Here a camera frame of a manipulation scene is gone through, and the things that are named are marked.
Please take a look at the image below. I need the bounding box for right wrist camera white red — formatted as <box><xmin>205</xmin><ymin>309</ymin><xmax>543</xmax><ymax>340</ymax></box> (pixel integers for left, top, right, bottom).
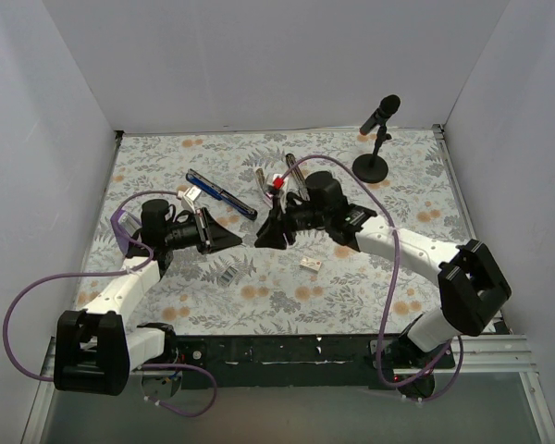
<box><xmin>265</xmin><ymin>174</ymin><xmax>289</xmax><ymax>211</ymax></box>

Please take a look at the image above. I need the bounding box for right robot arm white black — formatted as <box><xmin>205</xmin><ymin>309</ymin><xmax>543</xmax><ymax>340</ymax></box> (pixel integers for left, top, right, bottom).
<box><xmin>254</xmin><ymin>171</ymin><xmax>512</xmax><ymax>368</ymax></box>

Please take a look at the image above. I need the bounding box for black microphone on stand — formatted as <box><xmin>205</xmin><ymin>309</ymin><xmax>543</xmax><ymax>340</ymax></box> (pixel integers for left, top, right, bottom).
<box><xmin>351</xmin><ymin>94</ymin><xmax>401</xmax><ymax>184</ymax></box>

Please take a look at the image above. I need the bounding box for purple stapler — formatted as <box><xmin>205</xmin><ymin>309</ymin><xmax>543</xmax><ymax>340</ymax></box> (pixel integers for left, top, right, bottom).
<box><xmin>110</xmin><ymin>209</ymin><xmax>142</xmax><ymax>254</ymax></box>

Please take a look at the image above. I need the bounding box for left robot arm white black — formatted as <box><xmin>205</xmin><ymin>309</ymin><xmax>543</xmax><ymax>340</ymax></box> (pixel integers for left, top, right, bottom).
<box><xmin>54</xmin><ymin>199</ymin><xmax>242</xmax><ymax>396</ymax></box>

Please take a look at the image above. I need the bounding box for white stapler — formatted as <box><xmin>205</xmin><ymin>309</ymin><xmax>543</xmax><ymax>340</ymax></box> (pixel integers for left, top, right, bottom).
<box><xmin>254</xmin><ymin>167</ymin><xmax>272</xmax><ymax>207</ymax></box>

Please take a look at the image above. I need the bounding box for small staple box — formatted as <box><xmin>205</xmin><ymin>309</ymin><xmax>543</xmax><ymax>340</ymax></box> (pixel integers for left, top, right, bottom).
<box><xmin>300</xmin><ymin>256</ymin><xmax>322</xmax><ymax>273</ymax></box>

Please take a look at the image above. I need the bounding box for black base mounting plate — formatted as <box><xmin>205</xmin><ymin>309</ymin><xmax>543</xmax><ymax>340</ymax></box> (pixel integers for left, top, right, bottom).
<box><xmin>133</xmin><ymin>333</ymin><xmax>457</xmax><ymax>390</ymax></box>

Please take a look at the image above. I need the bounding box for floral table mat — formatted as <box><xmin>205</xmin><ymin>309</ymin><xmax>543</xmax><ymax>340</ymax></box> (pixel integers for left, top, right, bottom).
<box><xmin>87</xmin><ymin>128</ymin><xmax>473</xmax><ymax>335</ymax></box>

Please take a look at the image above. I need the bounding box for blue stapler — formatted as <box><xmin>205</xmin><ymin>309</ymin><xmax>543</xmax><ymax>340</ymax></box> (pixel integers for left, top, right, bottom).
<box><xmin>185</xmin><ymin>168</ymin><xmax>258</xmax><ymax>221</ymax></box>

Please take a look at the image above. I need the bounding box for grey staple strip stack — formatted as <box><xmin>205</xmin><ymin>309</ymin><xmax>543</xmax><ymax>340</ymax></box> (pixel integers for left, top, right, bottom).
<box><xmin>217</xmin><ymin>266</ymin><xmax>238</xmax><ymax>287</ymax></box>

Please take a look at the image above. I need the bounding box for aluminium frame rail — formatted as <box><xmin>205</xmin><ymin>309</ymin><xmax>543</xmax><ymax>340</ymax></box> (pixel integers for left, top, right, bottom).
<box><xmin>41</xmin><ymin>335</ymin><xmax>537</xmax><ymax>376</ymax></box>

